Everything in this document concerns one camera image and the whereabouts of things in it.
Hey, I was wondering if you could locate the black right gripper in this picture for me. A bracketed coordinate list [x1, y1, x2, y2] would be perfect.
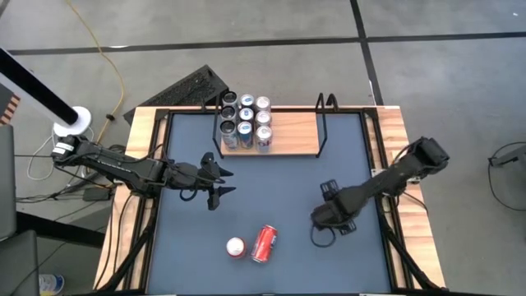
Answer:
[310, 179, 367, 237]

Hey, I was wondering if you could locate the black power adapter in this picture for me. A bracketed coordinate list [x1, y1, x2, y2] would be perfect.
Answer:
[81, 187, 114, 202]

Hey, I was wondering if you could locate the black perforated panel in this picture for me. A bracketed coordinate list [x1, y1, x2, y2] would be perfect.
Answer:
[122, 64, 230, 124]

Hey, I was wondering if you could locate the black pole white base stand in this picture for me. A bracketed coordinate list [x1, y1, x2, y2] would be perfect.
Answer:
[0, 47, 92, 139]

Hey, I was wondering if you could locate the white cable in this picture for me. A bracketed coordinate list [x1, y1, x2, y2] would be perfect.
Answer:
[26, 133, 58, 182]

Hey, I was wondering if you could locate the red Fanta strawberry can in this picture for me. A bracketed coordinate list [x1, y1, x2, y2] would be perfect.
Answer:
[250, 224, 279, 264]
[225, 237, 247, 259]

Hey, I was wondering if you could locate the black floor beam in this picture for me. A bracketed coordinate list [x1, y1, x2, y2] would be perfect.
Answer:
[16, 211, 106, 248]

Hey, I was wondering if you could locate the orange striped panel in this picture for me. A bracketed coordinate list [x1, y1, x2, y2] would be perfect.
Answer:
[0, 84, 21, 126]

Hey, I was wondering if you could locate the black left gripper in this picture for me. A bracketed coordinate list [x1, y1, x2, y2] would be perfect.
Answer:
[180, 151, 238, 211]

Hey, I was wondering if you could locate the grey stand foot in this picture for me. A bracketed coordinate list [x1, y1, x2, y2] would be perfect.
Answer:
[488, 146, 526, 169]

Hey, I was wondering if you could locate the wooden shelf with black frame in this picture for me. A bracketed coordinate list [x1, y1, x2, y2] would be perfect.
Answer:
[211, 93, 340, 160]

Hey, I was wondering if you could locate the white blue bottle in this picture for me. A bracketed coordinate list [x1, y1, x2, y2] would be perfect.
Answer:
[39, 273, 66, 296]

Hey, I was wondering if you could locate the black floor cable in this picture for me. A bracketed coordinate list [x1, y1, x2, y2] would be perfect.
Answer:
[487, 141, 526, 213]

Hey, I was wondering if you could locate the yellow cable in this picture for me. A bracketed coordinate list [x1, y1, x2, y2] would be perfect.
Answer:
[65, 0, 126, 143]

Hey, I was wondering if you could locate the white Celsius Peach Vibe can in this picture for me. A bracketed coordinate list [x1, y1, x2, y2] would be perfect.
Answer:
[219, 119, 239, 151]
[221, 90, 238, 109]
[220, 105, 238, 123]

